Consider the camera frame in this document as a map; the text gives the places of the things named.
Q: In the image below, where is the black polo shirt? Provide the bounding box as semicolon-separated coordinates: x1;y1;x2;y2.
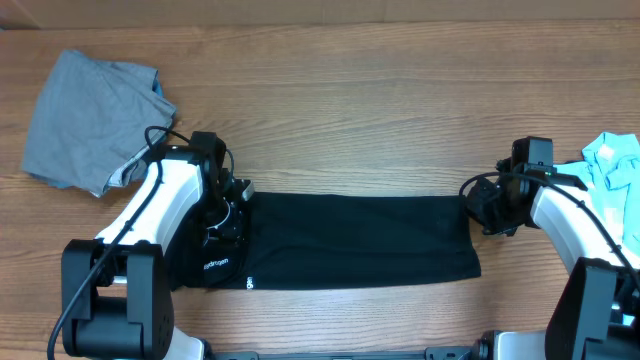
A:
166;193;481;290

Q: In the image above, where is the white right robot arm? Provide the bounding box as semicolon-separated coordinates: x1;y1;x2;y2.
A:
459;136;639;360

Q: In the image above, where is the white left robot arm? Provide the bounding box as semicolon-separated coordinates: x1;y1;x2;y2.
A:
47;131;254;360

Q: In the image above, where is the white striped folded garment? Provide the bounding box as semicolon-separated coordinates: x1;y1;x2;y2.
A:
106;148;150;188

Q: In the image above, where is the light blue shirt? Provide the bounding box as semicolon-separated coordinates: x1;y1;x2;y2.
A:
556;132;639;257

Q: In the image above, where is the grey folded shirt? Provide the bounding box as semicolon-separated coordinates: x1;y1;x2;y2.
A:
21;50;177;197

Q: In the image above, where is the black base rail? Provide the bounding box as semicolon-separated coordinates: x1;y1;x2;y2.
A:
205;345;492;360

